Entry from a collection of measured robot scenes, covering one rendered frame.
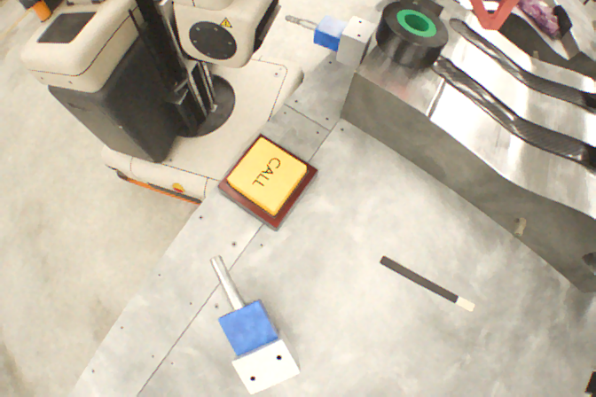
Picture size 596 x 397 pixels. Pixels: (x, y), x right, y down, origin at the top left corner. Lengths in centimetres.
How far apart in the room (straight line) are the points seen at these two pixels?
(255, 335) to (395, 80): 28
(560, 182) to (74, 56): 76
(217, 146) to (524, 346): 93
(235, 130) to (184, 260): 69
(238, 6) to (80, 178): 123
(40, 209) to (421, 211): 165
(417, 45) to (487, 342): 36
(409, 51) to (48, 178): 167
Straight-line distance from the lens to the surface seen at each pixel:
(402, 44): 31
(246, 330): 27
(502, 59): 47
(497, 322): 42
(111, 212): 137
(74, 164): 161
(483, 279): 40
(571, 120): 44
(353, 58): 41
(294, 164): 29
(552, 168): 37
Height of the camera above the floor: 111
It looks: 69 degrees down
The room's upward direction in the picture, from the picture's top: 8 degrees clockwise
